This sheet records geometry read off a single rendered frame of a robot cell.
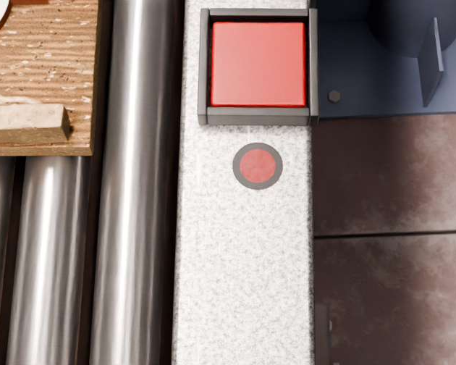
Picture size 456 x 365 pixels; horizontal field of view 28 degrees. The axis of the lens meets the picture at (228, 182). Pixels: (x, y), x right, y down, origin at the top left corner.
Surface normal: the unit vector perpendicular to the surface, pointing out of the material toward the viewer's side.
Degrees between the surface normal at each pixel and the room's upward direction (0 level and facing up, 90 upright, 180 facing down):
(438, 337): 0
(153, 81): 31
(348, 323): 0
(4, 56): 0
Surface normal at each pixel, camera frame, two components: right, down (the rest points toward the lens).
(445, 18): 0.27, 0.91
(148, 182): 0.50, -0.28
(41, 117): -0.04, -0.30
